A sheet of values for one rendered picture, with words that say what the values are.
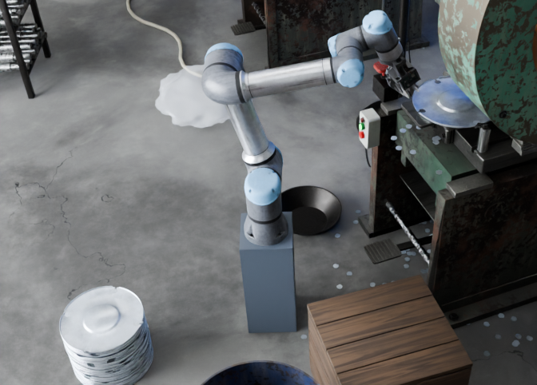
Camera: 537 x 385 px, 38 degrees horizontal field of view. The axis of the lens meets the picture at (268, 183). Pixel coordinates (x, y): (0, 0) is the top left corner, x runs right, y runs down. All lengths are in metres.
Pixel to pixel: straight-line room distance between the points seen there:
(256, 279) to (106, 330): 0.54
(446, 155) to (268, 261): 0.70
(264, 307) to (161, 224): 0.77
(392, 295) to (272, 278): 0.42
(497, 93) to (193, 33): 2.85
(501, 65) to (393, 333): 0.94
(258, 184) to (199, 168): 1.17
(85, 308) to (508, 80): 1.63
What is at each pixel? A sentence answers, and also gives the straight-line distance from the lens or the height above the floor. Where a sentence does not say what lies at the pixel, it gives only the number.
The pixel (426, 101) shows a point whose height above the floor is 0.78.
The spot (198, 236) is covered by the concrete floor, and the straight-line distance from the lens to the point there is 3.31.
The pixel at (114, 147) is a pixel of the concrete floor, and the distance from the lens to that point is 3.86.
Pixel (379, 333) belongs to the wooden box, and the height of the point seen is 0.35.
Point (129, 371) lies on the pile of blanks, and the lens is 2.83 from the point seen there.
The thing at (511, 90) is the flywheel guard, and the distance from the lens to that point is 2.08.
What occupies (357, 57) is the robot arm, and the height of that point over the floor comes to 1.13.
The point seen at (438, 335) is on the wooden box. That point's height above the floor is 0.35.
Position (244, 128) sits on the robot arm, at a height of 0.81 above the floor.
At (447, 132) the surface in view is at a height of 0.70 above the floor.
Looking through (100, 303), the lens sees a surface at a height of 0.23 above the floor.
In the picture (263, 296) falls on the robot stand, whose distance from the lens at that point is 2.79.
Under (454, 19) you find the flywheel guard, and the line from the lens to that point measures 2.00.
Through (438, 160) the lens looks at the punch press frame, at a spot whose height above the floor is 0.64.
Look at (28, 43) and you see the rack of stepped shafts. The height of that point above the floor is 0.27.
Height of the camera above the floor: 2.33
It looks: 41 degrees down
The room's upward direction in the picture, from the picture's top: 4 degrees counter-clockwise
